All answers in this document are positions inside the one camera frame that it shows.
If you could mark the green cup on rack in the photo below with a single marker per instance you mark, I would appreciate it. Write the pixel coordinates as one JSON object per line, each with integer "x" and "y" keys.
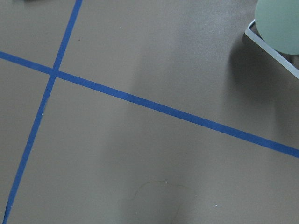
{"x": 277, "y": 22}

